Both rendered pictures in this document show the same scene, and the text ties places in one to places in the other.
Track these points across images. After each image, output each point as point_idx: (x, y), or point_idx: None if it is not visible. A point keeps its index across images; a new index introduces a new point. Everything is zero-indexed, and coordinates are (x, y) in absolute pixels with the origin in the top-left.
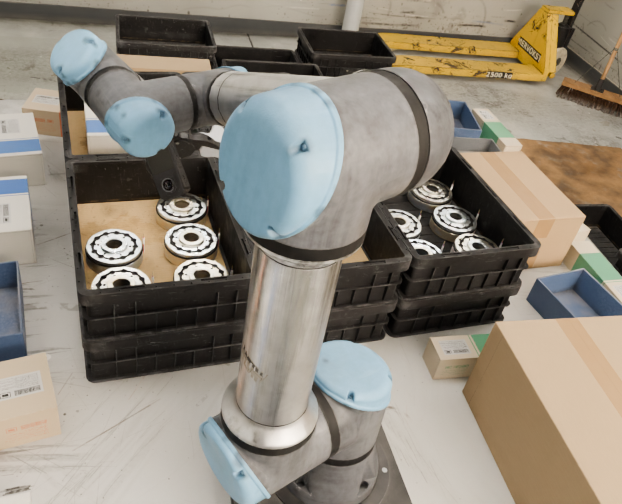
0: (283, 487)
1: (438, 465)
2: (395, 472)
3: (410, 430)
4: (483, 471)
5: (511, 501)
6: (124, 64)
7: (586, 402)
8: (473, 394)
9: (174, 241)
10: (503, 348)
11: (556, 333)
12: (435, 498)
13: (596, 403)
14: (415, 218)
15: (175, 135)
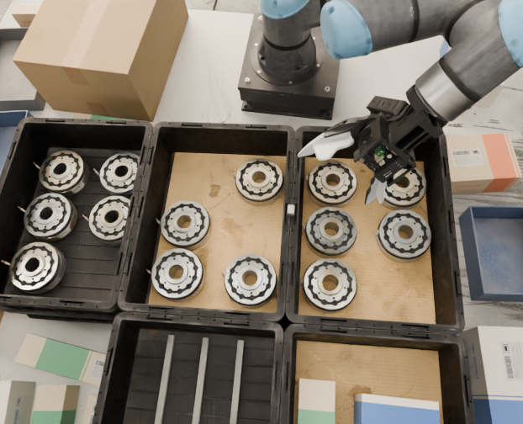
0: (317, 49)
1: (204, 83)
2: (250, 43)
3: (207, 106)
4: (179, 75)
5: (176, 57)
6: (472, 17)
7: (121, 12)
8: (152, 106)
9: (347, 228)
10: (136, 63)
11: (90, 56)
12: (219, 68)
13: (115, 10)
14: (90, 219)
15: (383, 115)
